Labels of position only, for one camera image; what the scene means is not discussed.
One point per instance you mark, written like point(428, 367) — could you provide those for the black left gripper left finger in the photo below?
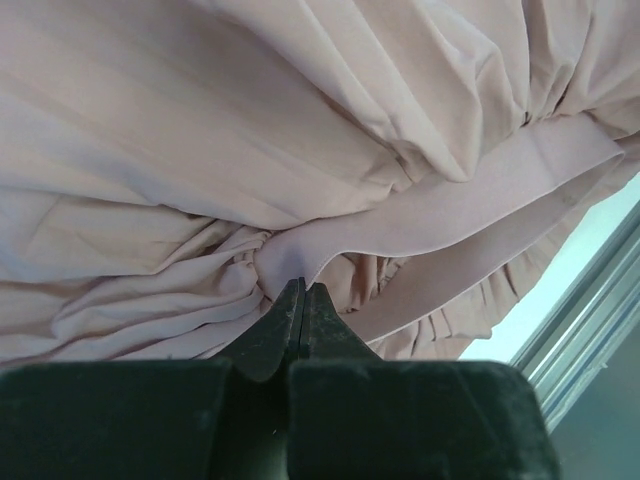
point(221, 418)

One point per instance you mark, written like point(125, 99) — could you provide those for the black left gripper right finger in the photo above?
point(353, 415)

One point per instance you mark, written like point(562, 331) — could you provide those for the pink pleated skirt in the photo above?
point(168, 166)

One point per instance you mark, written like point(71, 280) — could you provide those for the aluminium table frame rail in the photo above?
point(586, 327)

